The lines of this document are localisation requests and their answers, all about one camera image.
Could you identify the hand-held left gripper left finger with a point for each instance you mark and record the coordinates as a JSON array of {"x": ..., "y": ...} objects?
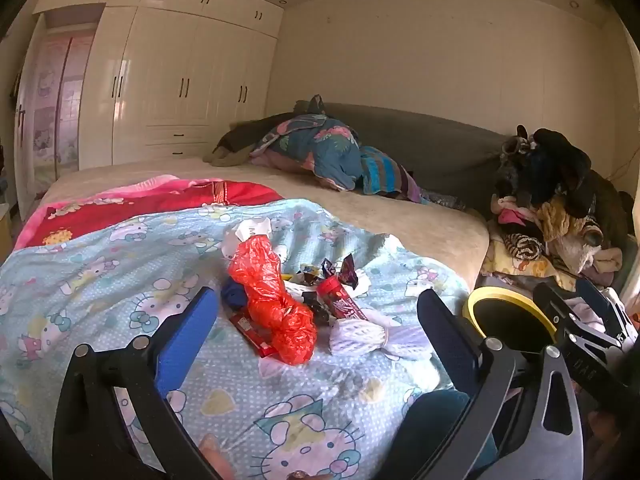
[{"x": 186, "y": 342}]

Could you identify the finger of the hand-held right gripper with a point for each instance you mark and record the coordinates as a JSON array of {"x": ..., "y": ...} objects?
[
  {"x": 552, "y": 305},
  {"x": 597, "y": 294}
]

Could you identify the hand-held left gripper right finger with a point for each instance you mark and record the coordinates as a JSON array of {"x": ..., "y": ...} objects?
[{"x": 445, "y": 335}]

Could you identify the black bin with yellow rim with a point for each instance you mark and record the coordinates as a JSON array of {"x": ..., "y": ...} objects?
[{"x": 505, "y": 316}]

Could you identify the blue rubber glove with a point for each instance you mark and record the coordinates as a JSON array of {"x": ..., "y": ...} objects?
[{"x": 235, "y": 295}]

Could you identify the white yarn bundle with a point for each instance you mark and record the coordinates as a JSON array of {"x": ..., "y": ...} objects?
[{"x": 365, "y": 337}]

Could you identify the red plastic bag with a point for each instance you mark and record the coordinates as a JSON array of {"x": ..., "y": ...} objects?
[{"x": 272, "y": 305}]

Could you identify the red tube snack packet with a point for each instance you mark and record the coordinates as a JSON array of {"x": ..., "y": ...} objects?
[{"x": 340, "y": 301}]

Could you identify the white paper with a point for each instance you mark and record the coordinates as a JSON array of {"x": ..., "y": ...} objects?
[{"x": 252, "y": 231}]

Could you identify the dark wrapper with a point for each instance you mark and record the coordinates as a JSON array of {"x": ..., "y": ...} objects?
[{"x": 312, "y": 305}]

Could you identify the small yellow blue wrapper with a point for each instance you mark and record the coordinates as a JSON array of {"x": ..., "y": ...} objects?
[{"x": 300, "y": 275}]

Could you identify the grey folded sheet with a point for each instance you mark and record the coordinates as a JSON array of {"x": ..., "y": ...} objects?
[{"x": 505, "y": 280}]

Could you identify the person's leg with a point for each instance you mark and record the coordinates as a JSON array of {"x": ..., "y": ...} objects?
[{"x": 440, "y": 427}]

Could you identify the light blue cat print blanket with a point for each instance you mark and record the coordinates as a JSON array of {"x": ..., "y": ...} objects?
[{"x": 125, "y": 270}]

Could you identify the pile of clothes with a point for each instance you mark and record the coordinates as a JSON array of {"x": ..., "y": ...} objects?
[{"x": 555, "y": 195}]

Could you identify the clear plastic bag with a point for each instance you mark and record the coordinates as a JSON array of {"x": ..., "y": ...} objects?
[{"x": 442, "y": 200}]

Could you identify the red pink blanket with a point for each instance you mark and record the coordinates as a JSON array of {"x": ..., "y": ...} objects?
[{"x": 150, "y": 205}]

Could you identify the beige bed mattress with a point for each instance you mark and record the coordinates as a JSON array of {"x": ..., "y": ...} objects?
[{"x": 375, "y": 210}]

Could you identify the striped towel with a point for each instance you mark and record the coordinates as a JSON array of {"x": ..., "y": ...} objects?
[{"x": 382, "y": 172}]

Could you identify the grey headboard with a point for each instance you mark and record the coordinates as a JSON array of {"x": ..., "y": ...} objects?
[{"x": 430, "y": 145}]

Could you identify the dark brown garment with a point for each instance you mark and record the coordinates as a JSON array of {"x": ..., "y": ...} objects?
[{"x": 240, "y": 142}]

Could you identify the blue floral quilt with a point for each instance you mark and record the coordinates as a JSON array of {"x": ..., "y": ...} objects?
[{"x": 320, "y": 145}]

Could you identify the white wardrobe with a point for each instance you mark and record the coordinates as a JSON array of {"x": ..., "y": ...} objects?
[{"x": 165, "y": 70}]

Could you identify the pink cartoon print door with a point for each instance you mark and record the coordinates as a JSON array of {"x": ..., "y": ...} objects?
[{"x": 55, "y": 100}]

